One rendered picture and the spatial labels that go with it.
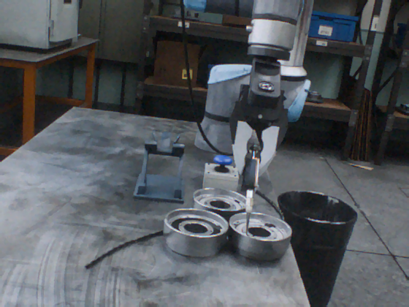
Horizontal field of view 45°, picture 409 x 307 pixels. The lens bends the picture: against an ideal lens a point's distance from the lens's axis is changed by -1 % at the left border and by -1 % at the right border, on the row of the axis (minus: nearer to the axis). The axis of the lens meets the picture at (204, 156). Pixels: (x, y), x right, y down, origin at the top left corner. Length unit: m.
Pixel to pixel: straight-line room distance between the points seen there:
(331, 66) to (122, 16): 2.00
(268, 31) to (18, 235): 0.51
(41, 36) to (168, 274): 2.39
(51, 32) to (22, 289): 2.39
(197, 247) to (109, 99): 4.25
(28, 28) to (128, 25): 1.73
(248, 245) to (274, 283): 0.08
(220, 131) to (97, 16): 3.44
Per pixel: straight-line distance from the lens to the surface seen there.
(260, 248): 0.81
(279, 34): 0.82
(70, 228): 0.86
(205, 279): 0.75
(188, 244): 0.78
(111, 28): 4.65
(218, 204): 0.96
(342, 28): 4.44
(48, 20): 3.00
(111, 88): 4.96
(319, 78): 4.95
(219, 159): 1.05
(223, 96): 1.32
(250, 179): 0.82
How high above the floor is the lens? 1.19
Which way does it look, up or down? 17 degrees down
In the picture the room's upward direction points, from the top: 8 degrees clockwise
